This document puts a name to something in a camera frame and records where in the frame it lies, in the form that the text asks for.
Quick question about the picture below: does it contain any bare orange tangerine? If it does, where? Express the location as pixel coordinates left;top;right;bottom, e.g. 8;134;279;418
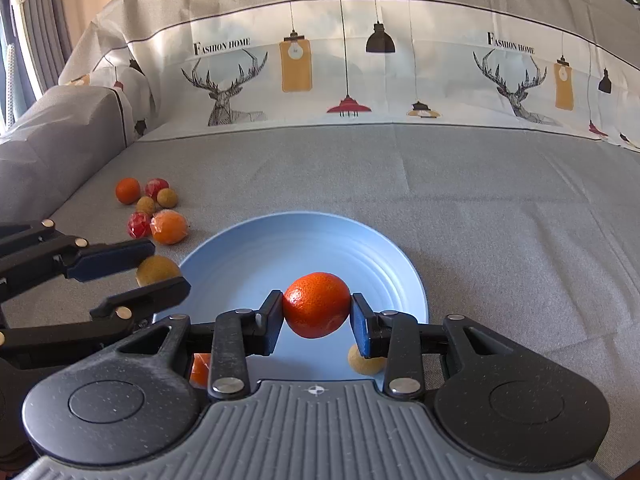
189;353;213;389
115;177;142;205
282;272;352;339

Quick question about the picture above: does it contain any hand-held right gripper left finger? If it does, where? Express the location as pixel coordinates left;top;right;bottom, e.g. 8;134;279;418
112;289;286;402

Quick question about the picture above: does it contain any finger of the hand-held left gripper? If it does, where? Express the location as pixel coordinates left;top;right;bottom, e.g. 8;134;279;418
0;219;157;303
0;276;192;358

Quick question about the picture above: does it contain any plastic-wrapped orange tangerine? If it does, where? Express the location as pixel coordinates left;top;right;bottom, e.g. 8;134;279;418
150;209;192;246

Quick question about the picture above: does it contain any grey window curtain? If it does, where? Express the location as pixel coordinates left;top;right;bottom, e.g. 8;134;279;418
0;0;73;128

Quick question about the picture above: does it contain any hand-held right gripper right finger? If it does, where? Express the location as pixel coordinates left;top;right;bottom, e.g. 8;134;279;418
350;292;531;402

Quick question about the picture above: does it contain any blue round plate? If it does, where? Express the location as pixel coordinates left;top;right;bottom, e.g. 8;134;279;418
152;211;429;396

